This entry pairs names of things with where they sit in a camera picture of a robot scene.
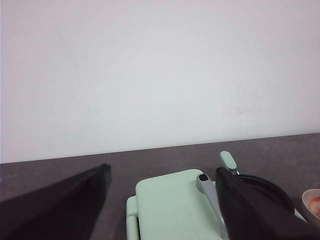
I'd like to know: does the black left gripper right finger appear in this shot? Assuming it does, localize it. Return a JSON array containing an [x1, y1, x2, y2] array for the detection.
[[215, 167, 320, 240]]

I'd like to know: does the black round frying pan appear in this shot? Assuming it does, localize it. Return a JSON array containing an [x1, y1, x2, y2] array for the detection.
[[219, 150, 295, 215]]

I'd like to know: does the breakfast maker hinged lid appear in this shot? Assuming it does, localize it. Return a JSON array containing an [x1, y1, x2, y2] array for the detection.
[[134, 169, 230, 240]]

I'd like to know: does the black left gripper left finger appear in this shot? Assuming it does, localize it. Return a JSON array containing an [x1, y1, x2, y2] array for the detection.
[[0, 164, 112, 240]]

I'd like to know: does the mint green breakfast maker base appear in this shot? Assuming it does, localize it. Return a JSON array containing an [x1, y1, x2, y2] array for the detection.
[[125, 181, 308, 240]]

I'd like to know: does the beige ribbed bowl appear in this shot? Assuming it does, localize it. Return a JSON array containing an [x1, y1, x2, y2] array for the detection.
[[301, 188, 320, 228]]

